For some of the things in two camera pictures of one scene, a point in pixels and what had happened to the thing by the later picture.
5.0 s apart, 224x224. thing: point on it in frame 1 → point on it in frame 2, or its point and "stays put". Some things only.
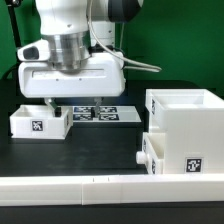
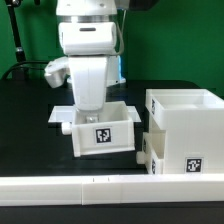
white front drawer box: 153,154 stays put
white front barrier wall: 111,189 stays put
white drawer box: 36,121 → 101,131
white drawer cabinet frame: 192,123 stays put
